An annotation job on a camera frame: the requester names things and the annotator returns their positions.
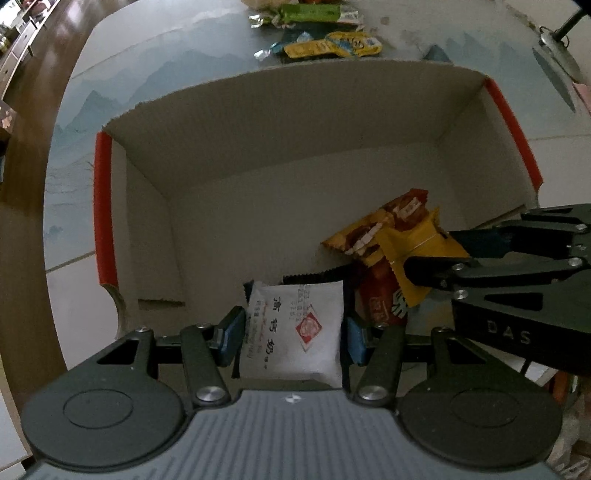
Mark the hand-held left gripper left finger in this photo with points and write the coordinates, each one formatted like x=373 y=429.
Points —
x=231 y=334

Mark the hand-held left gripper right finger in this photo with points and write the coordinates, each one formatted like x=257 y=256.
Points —
x=355 y=344

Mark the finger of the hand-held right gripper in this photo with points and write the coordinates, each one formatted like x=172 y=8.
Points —
x=531 y=230
x=485 y=274

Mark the red snack bag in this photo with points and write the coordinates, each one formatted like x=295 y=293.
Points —
x=374 y=295

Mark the white snack packet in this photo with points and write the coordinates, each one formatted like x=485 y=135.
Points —
x=295 y=332

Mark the orange yellow snack packet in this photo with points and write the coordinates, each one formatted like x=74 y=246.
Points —
x=415 y=240

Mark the orange brown snack packet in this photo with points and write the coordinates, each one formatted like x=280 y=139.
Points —
x=364 y=235

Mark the red-edged cardboard box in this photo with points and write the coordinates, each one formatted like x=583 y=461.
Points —
x=277 y=161

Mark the pink pouch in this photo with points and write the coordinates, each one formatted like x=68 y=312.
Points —
x=584 y=97

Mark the silver desk lamp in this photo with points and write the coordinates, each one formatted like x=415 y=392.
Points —
x=561 y=55

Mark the blue triangular snack packet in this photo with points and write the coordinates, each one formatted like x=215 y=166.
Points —
x=436 y=54

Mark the yellow flat snack packet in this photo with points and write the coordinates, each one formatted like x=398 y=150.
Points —
x=332 y=45

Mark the green snack bar packet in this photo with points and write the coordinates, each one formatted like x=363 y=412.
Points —
x=309 y=13

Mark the long wooden television cabinet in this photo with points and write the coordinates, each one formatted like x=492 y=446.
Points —
x=18 y=46

